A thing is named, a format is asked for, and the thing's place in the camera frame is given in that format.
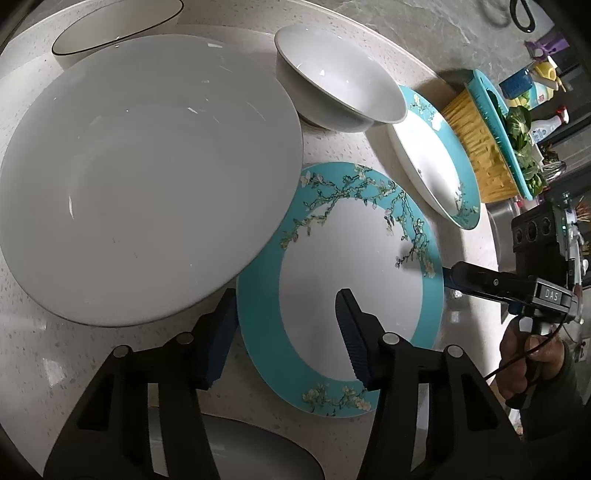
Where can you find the white bowl thin brown rim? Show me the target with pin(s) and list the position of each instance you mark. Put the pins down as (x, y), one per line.
(341, 69)

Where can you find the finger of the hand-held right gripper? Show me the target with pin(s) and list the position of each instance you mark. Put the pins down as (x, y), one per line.
(480, 279)

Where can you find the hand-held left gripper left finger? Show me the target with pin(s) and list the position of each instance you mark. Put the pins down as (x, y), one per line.
(221, 341)

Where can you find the teal plastic colander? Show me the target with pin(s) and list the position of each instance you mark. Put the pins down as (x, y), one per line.
(493, 115)

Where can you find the person's right hand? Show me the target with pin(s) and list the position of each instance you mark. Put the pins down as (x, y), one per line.
(512, 360)

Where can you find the person's right forearm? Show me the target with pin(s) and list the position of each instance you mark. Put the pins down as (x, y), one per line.
(565, 406)

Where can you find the deep teal floral plate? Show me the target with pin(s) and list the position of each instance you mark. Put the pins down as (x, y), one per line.
(429, 161)

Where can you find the large white plate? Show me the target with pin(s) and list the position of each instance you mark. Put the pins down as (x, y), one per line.
(138, 184)

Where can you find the blue sponge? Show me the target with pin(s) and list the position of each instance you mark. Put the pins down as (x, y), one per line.
(516, 83)

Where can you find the green leafy vegetables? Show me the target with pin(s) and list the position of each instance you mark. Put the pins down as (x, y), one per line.
(519, 129)

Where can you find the yellow ribbed basin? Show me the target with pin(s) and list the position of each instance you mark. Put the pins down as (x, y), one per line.
(480, 147)

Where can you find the white bowl black rim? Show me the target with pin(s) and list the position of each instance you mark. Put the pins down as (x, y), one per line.
(115, 23)

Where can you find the stainless steel sink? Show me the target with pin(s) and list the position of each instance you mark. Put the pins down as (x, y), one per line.
(501, 230)

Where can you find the white spray bottle red trigger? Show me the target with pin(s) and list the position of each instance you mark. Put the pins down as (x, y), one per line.
(545, 127)

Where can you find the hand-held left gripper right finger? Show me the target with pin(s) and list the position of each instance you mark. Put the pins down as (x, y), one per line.
(351, 341)

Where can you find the purple plastic holder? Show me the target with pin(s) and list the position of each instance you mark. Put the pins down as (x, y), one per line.
(547, 46)

